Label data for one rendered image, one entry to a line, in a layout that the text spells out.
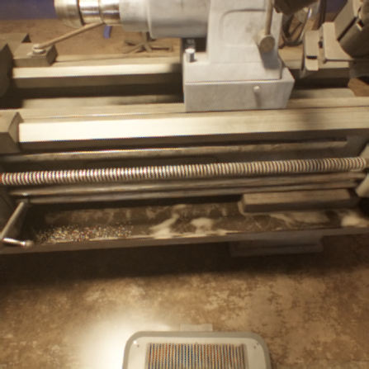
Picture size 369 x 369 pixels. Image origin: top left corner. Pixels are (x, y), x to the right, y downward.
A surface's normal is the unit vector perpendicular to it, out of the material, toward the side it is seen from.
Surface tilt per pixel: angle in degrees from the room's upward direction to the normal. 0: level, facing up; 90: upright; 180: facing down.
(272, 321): 0
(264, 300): 0
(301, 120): 36
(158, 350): 0
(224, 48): 67
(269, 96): 90
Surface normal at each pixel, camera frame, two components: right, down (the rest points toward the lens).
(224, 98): 0.07, 0.78
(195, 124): 0.04, -0.06
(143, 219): 0.00, -0.63
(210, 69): 0.06, 0.38
